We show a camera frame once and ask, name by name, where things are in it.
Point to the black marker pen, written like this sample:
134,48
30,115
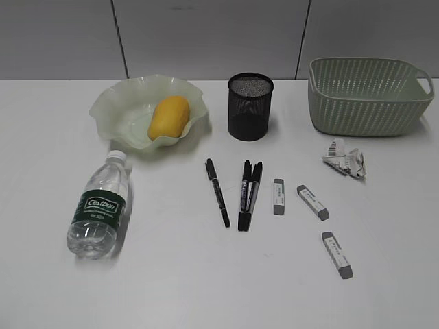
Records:
247,176
255,182
212,175

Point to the grey white eraser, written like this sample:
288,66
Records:
337,255
279,197
313,202

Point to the yellow mango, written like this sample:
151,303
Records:
170,118

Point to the waste paper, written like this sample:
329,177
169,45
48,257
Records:
348,163

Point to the clear water bottle green label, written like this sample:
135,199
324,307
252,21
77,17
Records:
95,224

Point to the black mesh pen holder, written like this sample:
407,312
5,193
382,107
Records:
249,99

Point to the pale green wavy plate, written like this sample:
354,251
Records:
124,111

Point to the green plastic woven basket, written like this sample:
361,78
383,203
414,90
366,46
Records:
367,97

